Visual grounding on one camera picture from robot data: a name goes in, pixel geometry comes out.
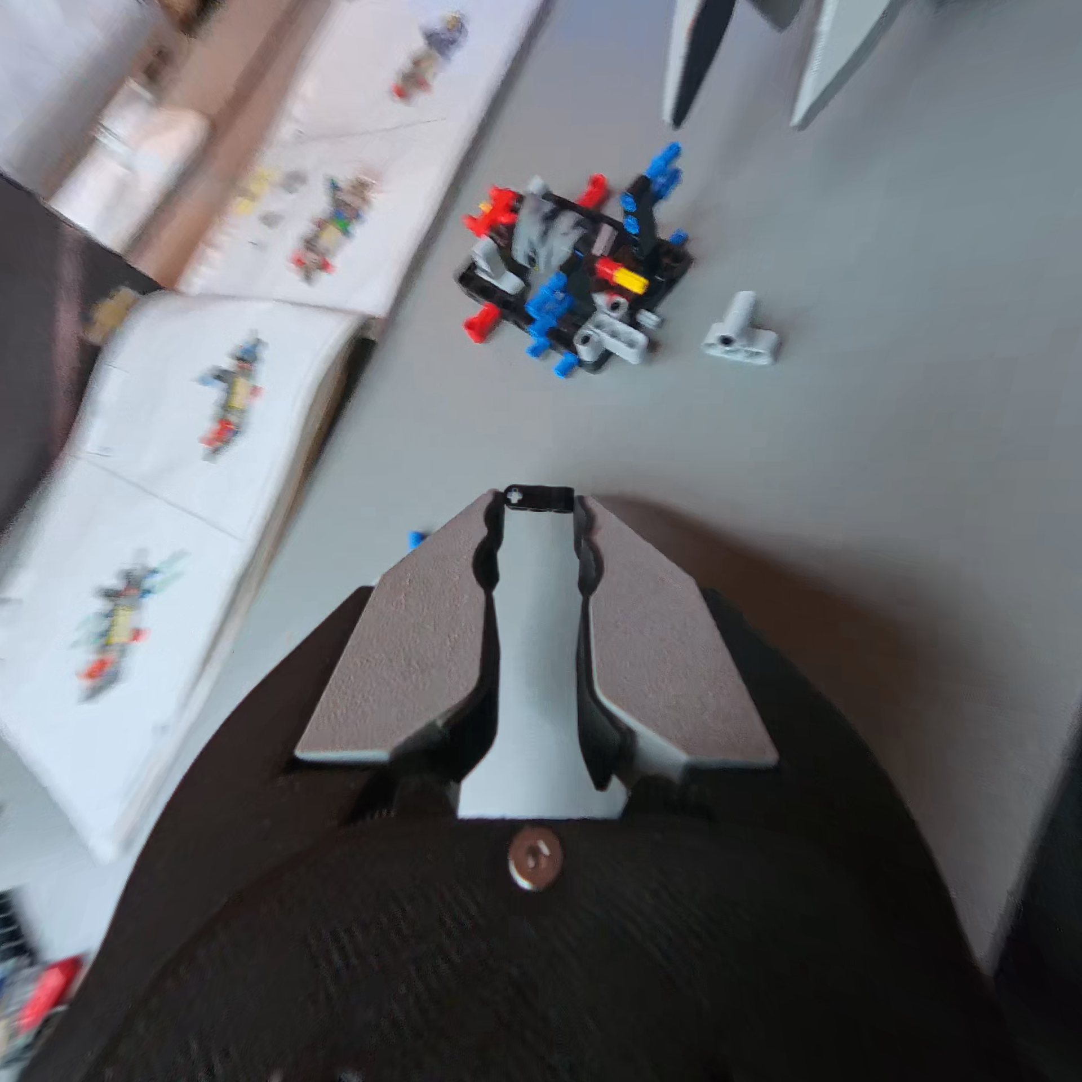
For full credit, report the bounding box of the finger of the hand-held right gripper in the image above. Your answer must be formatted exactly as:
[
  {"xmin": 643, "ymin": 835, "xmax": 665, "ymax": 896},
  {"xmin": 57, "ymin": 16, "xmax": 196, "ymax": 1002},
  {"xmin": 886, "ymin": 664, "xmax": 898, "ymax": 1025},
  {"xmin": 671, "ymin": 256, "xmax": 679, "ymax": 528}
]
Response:
[
  {"xmin": 662, "ymin": 0, "xmax": 739, "ymax": 130},
  {"xmin": 790, "ymin": 0, "xmax": 899, "ymax": 131}
]

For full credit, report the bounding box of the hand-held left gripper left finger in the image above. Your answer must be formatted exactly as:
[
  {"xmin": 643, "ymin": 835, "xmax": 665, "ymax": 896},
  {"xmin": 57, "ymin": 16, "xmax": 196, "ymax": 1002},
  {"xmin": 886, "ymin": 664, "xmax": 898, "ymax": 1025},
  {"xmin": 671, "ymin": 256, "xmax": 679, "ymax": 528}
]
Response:
[{"xmin": 294, "ymin": 489, "xmax": 508, "ymax": 766}]

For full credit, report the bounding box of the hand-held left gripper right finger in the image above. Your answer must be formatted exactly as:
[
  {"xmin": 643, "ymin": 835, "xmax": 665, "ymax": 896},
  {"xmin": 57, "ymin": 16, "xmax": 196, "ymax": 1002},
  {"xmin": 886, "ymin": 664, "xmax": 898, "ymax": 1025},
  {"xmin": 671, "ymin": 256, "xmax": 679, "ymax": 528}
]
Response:
[{"xmin": 577, "ymin": 494, "xmax": 781, "ymax": 794}]

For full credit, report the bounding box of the lego chassis assembly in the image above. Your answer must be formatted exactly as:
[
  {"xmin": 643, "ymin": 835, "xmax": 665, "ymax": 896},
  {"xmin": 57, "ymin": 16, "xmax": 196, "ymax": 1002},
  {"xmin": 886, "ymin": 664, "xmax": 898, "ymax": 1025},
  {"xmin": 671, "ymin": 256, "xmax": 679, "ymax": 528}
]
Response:
[{"xmin": 456, "ymin": 142, "xmax": 696, "ymax": 379}]

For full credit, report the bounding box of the grey T-shaped lego connector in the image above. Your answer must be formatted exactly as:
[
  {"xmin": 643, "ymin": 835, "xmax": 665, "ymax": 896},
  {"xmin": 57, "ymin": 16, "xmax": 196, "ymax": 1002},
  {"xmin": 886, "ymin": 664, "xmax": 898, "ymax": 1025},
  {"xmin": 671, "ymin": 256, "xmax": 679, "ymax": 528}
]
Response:
[{"xmin": 702, "ymin": 291, "xmax": 781, "ymax": 367}]

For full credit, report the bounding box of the lego instruction booklet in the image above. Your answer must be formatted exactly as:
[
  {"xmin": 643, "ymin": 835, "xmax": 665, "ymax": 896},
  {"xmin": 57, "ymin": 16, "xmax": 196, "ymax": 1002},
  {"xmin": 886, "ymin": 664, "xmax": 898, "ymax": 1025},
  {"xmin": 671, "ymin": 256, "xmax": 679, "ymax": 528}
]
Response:
[{"xmin": 0, "ymin": 0, "xmax": 552, "ymax": 865}]

